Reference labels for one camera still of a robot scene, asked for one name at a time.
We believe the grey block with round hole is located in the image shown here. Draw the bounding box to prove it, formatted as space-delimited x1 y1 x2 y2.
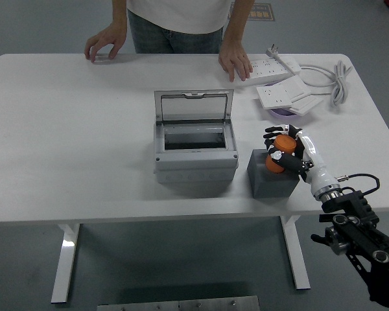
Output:
246 148 300 199

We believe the white wall socket panel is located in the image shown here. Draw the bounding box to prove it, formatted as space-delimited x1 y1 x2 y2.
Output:
255 84 294 109

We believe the smoky transparent box lid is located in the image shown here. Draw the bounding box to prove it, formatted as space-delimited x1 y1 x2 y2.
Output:
154 89 235 126

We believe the person's left hand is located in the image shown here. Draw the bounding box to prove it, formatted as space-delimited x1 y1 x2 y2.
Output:
218 42 254 83

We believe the white table leg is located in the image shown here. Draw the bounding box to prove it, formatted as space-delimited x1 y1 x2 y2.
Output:
51 223 81 304
280 215 311 290

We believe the wide white power strip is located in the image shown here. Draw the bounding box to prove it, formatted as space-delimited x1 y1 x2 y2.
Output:
244 57 294 87

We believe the purple round bowl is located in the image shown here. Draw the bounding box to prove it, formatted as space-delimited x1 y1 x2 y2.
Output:
267 108 301 121

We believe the grey plastic junction box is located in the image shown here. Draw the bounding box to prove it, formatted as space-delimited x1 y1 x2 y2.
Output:
153 120 239 189

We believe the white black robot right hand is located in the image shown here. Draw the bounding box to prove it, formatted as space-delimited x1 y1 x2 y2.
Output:
263 124 341 197

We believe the person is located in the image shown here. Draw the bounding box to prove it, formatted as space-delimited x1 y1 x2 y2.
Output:
126 0 231 54

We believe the grey metal plate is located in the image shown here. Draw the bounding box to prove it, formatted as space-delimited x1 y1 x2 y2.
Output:
97 295 260 311

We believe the narrow white socket bar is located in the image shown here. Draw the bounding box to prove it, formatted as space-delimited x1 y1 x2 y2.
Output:
278 55 302 75

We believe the white power cable with plug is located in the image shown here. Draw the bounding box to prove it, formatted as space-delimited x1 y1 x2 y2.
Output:
266 44 353 110

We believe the brown floor sign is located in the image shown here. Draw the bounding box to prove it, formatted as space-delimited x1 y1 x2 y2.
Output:
228 2 276 22

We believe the person's right hand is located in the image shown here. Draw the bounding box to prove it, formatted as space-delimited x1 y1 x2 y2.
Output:
84 24 128 63

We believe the orange cylinder battery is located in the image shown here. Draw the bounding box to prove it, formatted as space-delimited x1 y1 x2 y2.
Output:
265 135 296 174

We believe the plain white switch panel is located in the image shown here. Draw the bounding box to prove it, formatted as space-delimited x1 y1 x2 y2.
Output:
288 96 324 116
277 77 312 100

